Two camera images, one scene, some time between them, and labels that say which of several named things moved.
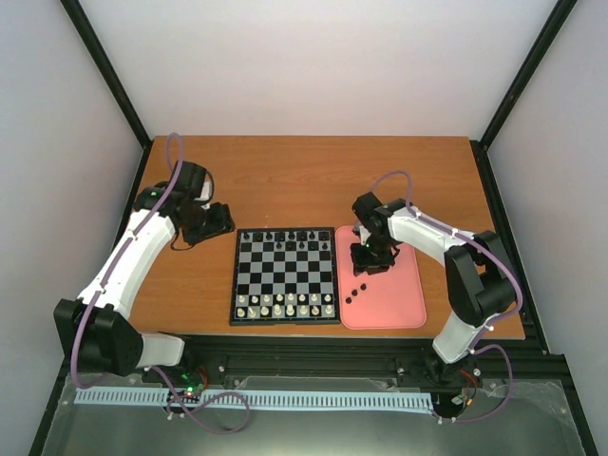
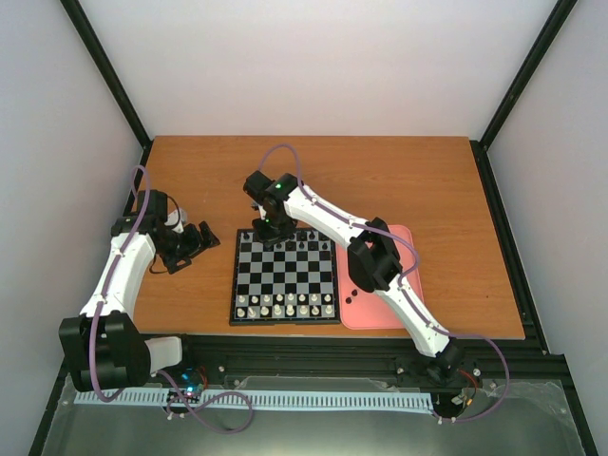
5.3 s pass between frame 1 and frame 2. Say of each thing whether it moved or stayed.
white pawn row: stayed
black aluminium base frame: stayed
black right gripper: moved
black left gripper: moved
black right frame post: stayed
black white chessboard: stayed
